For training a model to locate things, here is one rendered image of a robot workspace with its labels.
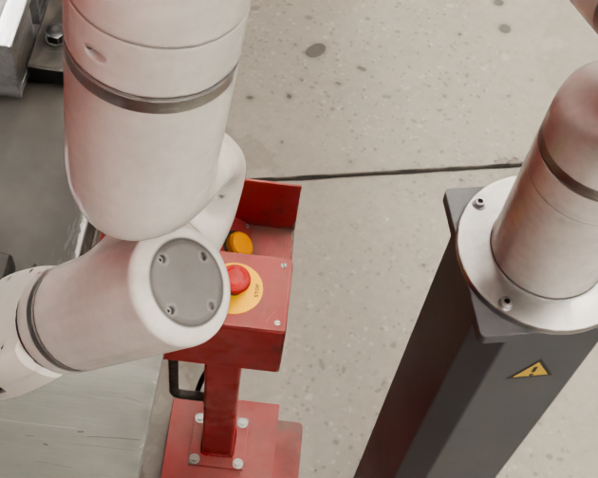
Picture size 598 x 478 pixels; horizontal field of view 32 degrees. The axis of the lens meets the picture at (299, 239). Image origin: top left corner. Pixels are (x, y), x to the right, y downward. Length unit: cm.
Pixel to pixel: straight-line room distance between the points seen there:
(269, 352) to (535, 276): 41
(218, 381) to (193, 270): 91
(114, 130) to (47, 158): 76
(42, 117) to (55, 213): 14
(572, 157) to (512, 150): 158
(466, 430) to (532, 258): 35
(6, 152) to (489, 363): 62
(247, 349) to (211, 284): 62
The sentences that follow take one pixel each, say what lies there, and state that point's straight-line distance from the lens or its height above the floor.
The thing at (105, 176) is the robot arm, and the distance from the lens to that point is 57.
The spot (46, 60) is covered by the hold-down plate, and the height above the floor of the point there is 91.
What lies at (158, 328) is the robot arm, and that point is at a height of 130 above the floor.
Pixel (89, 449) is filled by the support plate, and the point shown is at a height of 100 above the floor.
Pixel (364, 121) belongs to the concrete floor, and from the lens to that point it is 246.
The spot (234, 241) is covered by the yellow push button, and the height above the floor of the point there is 73.
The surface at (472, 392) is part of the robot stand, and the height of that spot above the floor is 83.
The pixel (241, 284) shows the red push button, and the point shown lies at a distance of 126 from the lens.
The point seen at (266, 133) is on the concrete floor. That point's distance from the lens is 241.
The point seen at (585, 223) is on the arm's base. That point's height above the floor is 115.
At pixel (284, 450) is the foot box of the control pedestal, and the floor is 1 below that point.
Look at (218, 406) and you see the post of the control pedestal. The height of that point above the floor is 35.
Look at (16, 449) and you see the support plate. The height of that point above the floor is 100.
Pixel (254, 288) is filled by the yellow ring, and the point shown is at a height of 78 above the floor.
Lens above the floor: 191
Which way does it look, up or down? 58 degrees down
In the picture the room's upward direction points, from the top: 10 degrees clockwise
